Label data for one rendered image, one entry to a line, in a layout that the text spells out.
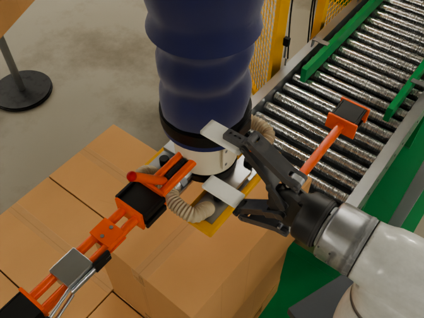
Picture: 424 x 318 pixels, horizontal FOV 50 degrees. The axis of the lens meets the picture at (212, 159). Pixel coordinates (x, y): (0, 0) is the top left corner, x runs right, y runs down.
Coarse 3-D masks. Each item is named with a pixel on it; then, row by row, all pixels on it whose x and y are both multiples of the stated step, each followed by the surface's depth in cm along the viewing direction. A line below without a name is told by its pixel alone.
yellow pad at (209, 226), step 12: (240, 156) 131; (252, 168) 129; (252, 180) 127; (204, 192) 124; (192, 204) 122; (216, 204) 121; (216, 216) 119; (228, 216) 121; (204, 228) 117; (216, 228) 118
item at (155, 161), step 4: (160, 152) 133; (164, 152) 132; (156, 156) 132; (160, 156) 128; (164, 156) 128; (168, 156) 131; (172, 156) 131; (148, 160) 131; (152, 160) 131; (156, 160) 130; (160, 160) 127; (164, 160) 127; (144, 164) 130; (148, 164) 130; (152, 164) 130; (156, 164) 130; (160, 164) 128; (164, 164) 128
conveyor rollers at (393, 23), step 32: (384, 0) 289; (416, 0) 287; (384, 32) 265; (416, 32) 270; (352, 64) 248; (384, 64) 247; (416, 64) 253; (352, 96) 236; (384, 96) 235; (416, 96) 234; (288, 128) 218; (320, 128) 218; (352, 160) 206
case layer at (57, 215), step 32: (96, 160) 206; (128, 160) 206; (32, 192) 195; (64, 192) 195; (96, 192) 195; (0, 224) 185; (32, 224) 185; (64, 224) 185; (96, 224) 185; (0, 256) 176; (32, 256) 176; (0, 288) 168; (32, 288) 168; (96, 288) 168; (256, 288) 176
